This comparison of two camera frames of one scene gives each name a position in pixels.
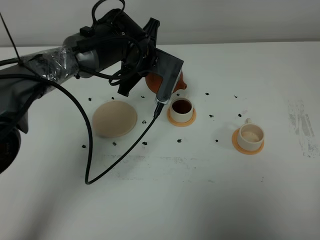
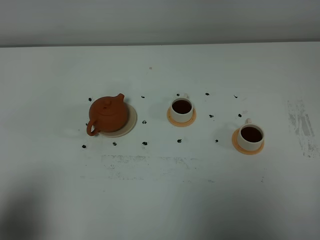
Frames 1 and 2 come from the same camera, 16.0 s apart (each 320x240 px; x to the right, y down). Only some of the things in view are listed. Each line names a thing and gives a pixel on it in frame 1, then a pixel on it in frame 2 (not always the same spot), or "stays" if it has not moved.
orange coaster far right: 234,138 stays
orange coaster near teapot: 181,124 stays
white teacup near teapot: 181,110 stays
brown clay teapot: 154,81 to 108,114
